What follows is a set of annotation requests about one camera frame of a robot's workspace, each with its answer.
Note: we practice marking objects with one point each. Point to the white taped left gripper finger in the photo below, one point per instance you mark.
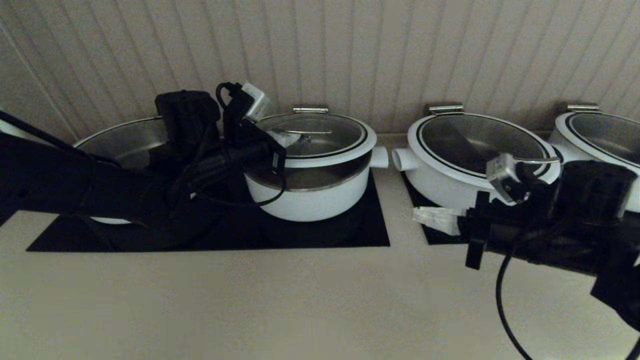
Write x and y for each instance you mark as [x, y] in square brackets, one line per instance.
[285, 140]

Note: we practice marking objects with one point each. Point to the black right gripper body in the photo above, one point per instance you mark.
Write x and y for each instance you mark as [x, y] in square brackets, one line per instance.
[500, 230]

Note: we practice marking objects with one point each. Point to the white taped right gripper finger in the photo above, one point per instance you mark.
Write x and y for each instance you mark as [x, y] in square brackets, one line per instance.
[447, 226]
[437, 213]

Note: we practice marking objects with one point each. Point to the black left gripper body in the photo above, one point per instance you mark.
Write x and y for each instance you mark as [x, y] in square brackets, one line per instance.
[245, 155]

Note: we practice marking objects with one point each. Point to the small glass lid white rim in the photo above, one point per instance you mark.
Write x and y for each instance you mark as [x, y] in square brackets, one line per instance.
[325, 135]

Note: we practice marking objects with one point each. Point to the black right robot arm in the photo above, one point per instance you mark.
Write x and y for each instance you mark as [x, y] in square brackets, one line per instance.
[595, 192]

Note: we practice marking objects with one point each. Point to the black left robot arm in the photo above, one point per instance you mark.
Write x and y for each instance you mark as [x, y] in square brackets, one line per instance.
[60, 185]

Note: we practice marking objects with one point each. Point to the small deep white pot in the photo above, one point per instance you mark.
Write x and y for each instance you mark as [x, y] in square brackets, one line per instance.
[310, 200]

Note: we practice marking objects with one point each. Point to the far right white pot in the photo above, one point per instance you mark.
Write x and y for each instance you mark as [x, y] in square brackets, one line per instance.
[610, 137]

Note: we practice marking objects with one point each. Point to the black glass induction cooktop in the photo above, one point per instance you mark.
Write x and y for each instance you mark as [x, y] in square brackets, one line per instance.
[325, 235]
[442, 239]

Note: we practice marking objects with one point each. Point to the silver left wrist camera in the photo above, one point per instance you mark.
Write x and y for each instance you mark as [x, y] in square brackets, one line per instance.
[257, 102]

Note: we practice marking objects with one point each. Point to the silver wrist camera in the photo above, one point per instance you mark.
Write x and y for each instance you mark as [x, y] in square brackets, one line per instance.
[502, 172]
[257, 102]

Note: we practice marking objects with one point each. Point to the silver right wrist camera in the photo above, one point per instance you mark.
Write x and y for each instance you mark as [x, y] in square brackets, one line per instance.
[502, 172]

